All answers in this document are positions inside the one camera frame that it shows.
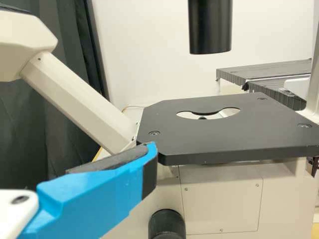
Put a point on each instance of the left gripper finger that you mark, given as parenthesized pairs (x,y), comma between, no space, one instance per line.
(94,199)

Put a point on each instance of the cream microscope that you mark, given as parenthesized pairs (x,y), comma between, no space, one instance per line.
(224,139)

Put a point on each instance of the black platform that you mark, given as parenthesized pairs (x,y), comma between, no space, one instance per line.
(261,68)
(274,97)

